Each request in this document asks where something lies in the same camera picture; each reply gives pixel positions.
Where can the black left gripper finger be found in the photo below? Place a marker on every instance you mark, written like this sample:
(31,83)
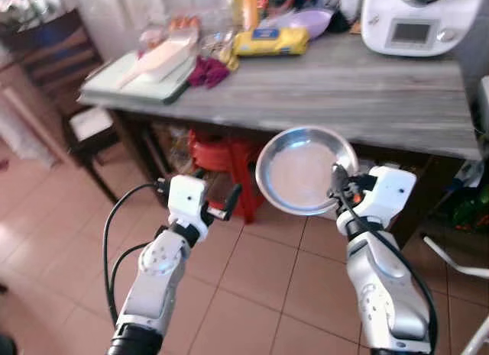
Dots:
(231,202)
(199,175)

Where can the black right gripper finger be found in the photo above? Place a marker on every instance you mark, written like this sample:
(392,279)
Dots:
(338,179)

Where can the round steel plate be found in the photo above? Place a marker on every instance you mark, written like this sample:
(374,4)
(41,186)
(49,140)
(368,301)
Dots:
(298,172)

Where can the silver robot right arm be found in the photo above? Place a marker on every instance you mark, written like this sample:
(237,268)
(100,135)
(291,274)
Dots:
(382,294)

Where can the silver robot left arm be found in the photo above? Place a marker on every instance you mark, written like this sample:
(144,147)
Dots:
(153,279)

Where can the red plastic stool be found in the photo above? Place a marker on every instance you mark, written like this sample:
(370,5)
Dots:
(221,153)

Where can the grey wooden table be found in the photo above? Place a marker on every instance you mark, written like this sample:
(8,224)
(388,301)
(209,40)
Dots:
(344,95)

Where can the magenta cloth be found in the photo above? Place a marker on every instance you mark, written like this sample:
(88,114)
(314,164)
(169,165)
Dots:
(206,72)

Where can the green bottle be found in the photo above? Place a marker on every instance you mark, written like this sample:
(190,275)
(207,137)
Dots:
(467,210)

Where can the cream wooden spatula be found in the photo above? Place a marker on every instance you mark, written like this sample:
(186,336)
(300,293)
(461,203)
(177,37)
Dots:
(134,76)

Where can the white seat cushion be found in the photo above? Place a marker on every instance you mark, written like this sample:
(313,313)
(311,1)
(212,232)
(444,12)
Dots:
(92,124)

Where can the white rectangular tray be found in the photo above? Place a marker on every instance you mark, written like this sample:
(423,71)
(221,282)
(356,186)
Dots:
(172,57)

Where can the pale green cutting board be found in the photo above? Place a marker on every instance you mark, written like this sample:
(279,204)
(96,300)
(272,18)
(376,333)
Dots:
(107,84)

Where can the yellow food package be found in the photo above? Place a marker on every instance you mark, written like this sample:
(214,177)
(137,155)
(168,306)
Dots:
(271,42)

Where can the purple plastic bowl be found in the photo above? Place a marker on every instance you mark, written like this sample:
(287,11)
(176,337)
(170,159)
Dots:
(313,23)

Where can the orange bottle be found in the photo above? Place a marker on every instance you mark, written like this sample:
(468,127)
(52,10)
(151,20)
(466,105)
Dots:
(250,11)

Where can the white kitchen appliance with display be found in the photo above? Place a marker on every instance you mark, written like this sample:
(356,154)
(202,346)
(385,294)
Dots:
(451,27)

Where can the dark wooden chair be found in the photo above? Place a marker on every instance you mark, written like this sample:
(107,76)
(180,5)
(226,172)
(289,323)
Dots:
(53,57)

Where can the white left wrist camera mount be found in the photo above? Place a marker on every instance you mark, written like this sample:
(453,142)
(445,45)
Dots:
(186,196)

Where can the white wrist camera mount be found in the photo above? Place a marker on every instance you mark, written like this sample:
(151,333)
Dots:
(186,196)
(390,188)

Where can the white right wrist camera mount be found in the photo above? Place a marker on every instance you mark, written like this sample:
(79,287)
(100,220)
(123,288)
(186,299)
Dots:
(390,188)

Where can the white metal frame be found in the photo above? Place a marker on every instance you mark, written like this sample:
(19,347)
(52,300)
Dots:
(458,265)

